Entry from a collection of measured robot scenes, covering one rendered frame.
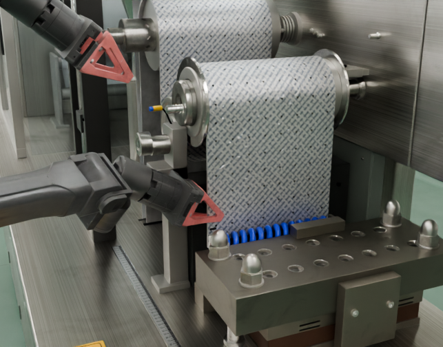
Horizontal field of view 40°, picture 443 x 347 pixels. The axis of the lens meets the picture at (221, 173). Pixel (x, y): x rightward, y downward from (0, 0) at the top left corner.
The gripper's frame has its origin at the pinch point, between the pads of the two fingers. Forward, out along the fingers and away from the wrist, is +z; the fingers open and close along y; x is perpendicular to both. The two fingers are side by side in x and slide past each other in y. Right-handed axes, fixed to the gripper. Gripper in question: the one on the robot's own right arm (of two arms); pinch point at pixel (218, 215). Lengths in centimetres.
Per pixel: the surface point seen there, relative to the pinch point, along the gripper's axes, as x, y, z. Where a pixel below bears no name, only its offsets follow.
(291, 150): 15.3, 0.3, 6.6
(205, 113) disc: 14.3, 0.8, -11.1
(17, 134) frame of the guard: -20, -102, -16
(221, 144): 11.0, 0.2, -5.8
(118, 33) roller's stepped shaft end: 19.5, -29.7, -20.8
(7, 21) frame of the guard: 10, -102, -32
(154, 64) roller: 17.6, -29.9, -11.5
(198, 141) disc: 9.6, -2.3, -8.3
